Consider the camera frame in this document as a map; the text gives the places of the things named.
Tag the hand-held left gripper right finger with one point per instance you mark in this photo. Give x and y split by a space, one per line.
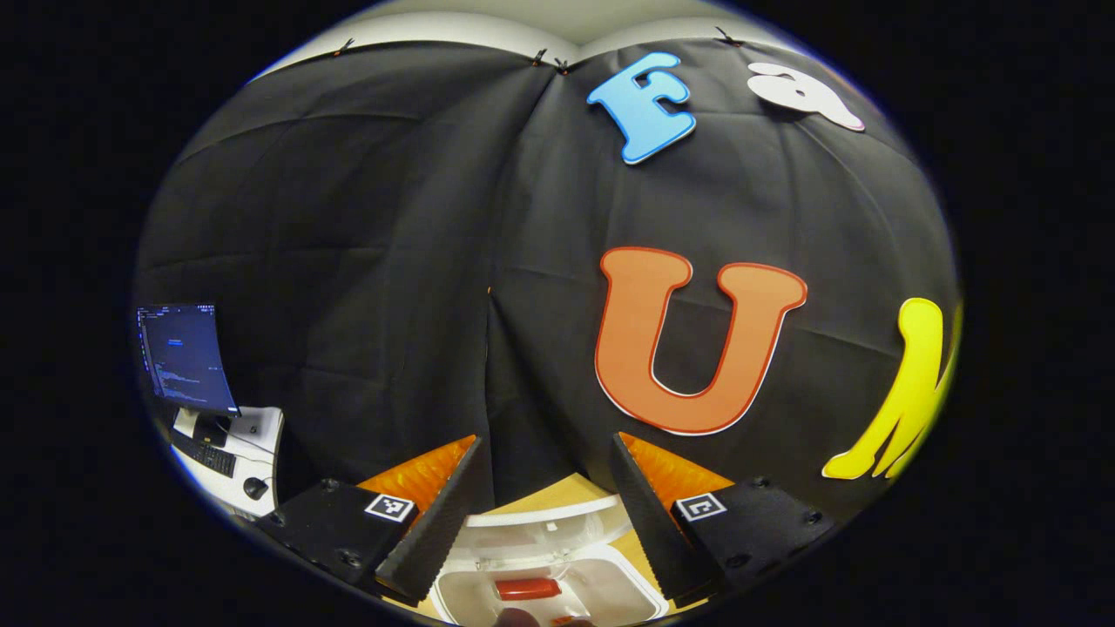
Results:
649 522

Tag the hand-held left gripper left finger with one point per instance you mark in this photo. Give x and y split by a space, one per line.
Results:
440 527

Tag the white desktop garbage bin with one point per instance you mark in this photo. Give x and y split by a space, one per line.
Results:
610 592

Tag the red pop can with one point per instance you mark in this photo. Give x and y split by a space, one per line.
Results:
527 589

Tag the black computer mouse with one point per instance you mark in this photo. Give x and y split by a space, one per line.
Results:
255 488

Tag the white side table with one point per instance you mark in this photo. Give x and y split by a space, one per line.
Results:
261 431

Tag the black keyboard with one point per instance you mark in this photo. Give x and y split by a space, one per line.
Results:
205 455

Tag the computer monitor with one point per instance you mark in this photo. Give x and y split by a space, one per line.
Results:
187 357

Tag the black backdrop cloth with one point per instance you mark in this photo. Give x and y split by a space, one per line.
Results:
392 218

